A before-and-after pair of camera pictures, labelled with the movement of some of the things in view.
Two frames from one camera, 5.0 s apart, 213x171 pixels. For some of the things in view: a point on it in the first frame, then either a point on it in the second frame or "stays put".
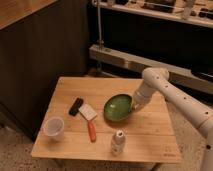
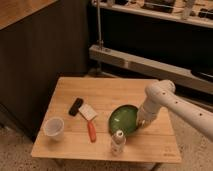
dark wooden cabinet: [40, 42] stays put
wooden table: [92, 118] stays put
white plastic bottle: [118, 143] stays put
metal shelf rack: [174, 35] stays put
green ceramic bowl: [118, 106] → [123, 117]
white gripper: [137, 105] → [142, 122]
